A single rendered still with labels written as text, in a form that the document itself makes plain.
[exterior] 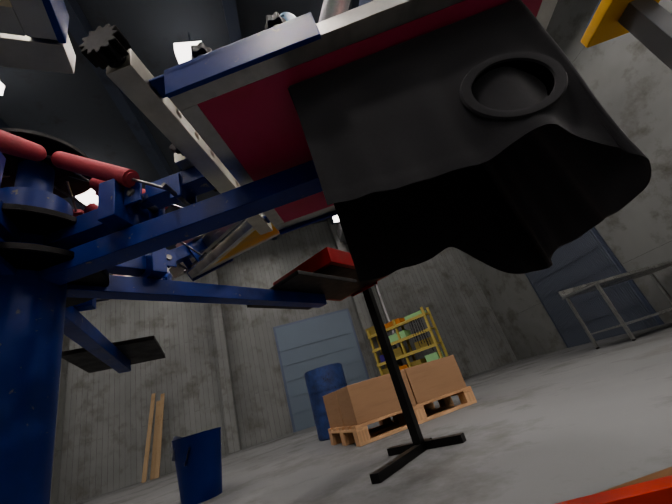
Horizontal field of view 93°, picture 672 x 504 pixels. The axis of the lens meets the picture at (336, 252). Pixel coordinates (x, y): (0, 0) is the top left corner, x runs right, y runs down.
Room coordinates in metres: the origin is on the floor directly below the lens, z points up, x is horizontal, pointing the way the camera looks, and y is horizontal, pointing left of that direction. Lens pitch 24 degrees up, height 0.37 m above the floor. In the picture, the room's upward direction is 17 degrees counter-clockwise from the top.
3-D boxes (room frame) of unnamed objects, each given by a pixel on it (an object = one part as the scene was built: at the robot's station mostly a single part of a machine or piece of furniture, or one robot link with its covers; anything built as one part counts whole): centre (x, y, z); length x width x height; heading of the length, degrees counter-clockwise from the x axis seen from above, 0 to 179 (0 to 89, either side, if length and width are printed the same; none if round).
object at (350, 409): (3.82, -0.12, 0.24); 1.40 x 1.01 x 0.49; 109
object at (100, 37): (0.33, 0.27, 1.02); 0.07 x 0.06 x 0.07; 86
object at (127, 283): (1.28, 0.48, 0.91); 1.34 x 0.41 x 0.08; 146
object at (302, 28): (0.39, 0.06, 0.97); 0.30 x 0.05 x 0.07; 86
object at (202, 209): (0.68, 0.23, 0.89); 1.24 x 0.06 x 0.06; 86
